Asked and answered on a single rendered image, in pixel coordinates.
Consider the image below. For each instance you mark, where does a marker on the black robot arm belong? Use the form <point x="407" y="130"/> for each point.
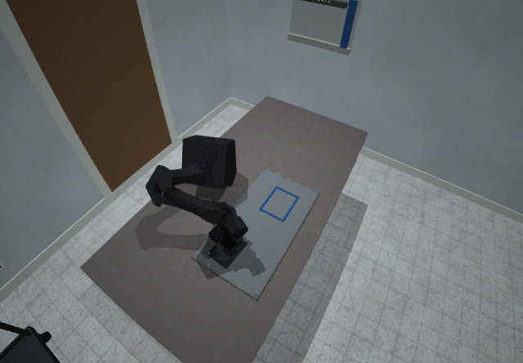
<point x="211" y="211"/>

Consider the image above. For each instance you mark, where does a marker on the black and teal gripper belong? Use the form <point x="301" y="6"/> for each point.
<point x="234" y="237"/>

